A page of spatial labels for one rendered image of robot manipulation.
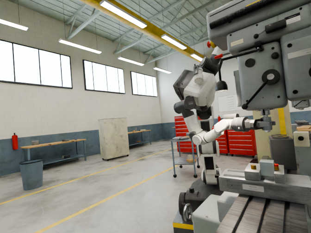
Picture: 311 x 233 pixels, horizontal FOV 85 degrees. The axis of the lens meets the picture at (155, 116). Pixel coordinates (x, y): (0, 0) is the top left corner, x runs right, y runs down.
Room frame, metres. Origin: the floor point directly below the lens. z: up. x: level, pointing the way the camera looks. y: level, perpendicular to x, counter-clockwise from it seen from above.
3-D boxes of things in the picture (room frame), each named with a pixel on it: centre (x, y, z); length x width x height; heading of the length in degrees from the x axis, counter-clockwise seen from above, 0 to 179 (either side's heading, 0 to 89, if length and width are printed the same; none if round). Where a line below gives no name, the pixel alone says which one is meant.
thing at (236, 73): (0.97, -0.50, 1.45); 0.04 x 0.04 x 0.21; 51
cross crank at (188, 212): (1.22, -0.20, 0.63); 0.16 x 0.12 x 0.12; 51
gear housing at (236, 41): (0.87, -0.62, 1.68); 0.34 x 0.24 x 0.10; 51
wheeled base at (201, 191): (1.77, -0.52, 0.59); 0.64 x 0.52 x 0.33; 159
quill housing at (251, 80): (0.90, -0.59, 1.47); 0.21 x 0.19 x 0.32; 141
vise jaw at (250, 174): (0.82, -0.45, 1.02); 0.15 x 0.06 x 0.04; 143
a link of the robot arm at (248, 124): (0.98, -0.54, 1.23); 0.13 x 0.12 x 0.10; 119
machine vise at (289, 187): (0.80, -0.47, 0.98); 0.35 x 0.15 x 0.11; 53
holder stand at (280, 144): (1.16, -0.83, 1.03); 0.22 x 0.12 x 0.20; 148
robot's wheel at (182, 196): (1.64, -0.19, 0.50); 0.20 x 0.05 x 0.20; 159
